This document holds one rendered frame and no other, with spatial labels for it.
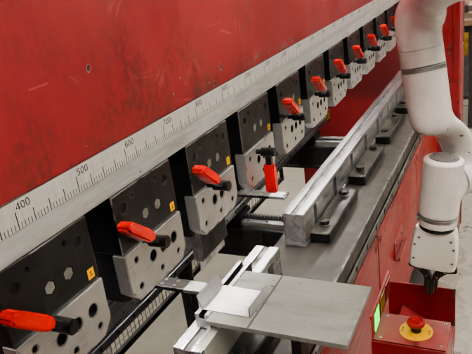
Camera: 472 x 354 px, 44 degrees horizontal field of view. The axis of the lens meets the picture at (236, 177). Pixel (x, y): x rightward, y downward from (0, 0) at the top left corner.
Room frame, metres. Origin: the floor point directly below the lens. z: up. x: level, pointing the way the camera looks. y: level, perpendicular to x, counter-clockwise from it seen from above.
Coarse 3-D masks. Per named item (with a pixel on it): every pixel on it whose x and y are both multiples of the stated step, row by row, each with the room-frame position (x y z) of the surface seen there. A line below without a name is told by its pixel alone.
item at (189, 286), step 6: (162, 282) 1.04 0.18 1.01; (168, 282) 1.04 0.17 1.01; (174, 282) 1.04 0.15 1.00; (180, 282) 1.03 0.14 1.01; (186, 282) 1.03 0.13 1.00; (192, 282) 1.03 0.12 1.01; (198, 282) 1.02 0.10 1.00; (204, 282) 1.02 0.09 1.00; (156, 288) 1.03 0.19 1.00; (162, 288) 1.03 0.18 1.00; (168, 288) 1.02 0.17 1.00; (174, 288) 1.01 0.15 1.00; (180, 288) 1.01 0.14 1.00; (186, 288) 1.01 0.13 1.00; (192, 288) 1.00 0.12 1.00; (198, 288) 1.00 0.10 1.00
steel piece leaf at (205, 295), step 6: (216, 276) 1.00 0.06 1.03; (210, 282) 0.98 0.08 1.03; (216, 282) 0.99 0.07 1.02; (204, 288) 0.96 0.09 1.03; (210, 288) 0.97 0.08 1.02; (216, 288) 0.99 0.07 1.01; (198, 294) 0.94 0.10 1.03; (204, 294) 0.95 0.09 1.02; (210, 294) 0.97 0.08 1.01; (198, 300) 0.93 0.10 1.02; (204, 300) 0.95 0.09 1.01
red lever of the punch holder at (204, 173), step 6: (192, 168) 0.85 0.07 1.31; (198, 168) 0.84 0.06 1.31; (204, 168) 0.84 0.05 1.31; (198, 174) 0.84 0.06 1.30; (204, 174) 0.84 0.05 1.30; (210, 174) 0.85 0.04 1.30; (216, 174) 0.87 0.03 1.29; (204, 180) 0.86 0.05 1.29; (210, 180) 0.86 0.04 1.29; (216, 180) 0.87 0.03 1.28; (222, 180) 0.91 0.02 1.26; (210, 186) 0.91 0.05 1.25; (216, 186) 0.90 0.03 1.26; (222, 186) 0.89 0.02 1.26; (228, 186) 0.89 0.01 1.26
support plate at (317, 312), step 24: (288, 288) 0.96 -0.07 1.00; (312, 288) 0.95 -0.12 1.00; (336, 288) 0.94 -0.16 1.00; (360, 288) 0.93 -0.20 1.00; (216, 312) 0.92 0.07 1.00; (264, 312) 0.90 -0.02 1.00; (288, 312) 0.89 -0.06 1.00; (312, 312) 0.88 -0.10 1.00; (336, 312) 0.87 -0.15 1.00; (360, 312) 0.86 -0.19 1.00; (288, 336) 0.82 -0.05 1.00; (312, 336) 0.81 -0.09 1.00; (336, 336) 0.80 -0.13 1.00
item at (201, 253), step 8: (224, 224) 1.02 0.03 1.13; (216, 232) 0.99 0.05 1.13; (224, 232) 1.01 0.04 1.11; (192, 240) 0.94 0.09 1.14; (200, 240) 0.93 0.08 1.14; (208, 240) 0.96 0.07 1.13; (216, 240) 0.98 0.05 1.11; (192, 248) 0.94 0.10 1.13; (200, 248) 0.93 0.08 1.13; (208, 248) 0.95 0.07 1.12; (216, 248) 1.00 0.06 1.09; (200, 256) 0.94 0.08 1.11; (208, 256) 0.96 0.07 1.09; (200, 264) 0.94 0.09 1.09
